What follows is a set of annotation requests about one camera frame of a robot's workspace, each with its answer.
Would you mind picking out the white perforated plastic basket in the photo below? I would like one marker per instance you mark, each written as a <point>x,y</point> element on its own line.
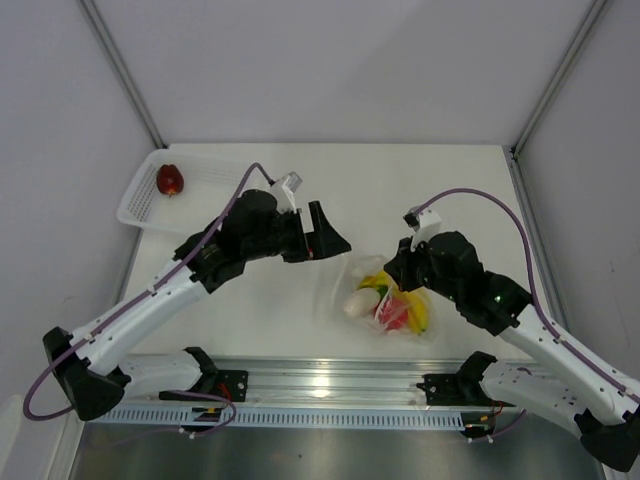
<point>209,182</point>

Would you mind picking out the white slotted cable duct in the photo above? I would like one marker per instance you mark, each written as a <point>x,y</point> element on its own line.
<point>243,416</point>

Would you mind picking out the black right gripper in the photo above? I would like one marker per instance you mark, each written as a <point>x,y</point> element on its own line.
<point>399,267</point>

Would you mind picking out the clear zip top bag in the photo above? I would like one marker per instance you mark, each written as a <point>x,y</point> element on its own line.
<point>353,270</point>

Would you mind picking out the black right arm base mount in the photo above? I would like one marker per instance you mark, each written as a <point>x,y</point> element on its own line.
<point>453,390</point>

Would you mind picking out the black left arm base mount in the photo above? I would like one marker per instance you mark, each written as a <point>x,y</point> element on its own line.
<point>231,385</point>

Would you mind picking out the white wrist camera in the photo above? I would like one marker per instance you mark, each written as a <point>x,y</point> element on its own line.
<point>283,190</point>
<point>425,222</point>

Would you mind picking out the aluminium frame post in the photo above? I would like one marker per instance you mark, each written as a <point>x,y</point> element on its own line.
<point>577,45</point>
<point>113,56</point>

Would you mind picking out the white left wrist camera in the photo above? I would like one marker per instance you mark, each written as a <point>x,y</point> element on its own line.
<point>283,190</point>

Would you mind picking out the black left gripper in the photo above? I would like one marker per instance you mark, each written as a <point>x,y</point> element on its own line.
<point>321,243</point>

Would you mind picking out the dark red mangosteen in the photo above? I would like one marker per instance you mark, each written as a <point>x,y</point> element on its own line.
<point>169,180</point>

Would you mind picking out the white radish with green top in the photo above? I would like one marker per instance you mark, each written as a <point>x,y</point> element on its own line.
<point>363,301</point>

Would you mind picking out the yellow banana bunch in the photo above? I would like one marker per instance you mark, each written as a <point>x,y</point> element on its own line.
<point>419,303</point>

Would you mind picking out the right aluminium frame post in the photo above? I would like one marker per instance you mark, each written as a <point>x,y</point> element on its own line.
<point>577,45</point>

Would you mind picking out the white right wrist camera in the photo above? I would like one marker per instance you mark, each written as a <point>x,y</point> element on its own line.
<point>425,222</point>

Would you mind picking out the left aluminium frame post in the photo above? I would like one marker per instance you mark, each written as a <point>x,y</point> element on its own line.
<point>113,56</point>

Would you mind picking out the red apple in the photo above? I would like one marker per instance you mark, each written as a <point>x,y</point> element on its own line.
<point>392,314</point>

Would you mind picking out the aluminium mounting rail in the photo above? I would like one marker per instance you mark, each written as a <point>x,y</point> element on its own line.
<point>339,384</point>

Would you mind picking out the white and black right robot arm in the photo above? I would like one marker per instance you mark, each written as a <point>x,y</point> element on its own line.
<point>590,398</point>

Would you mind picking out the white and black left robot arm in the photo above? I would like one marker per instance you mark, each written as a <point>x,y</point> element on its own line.
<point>94,365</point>

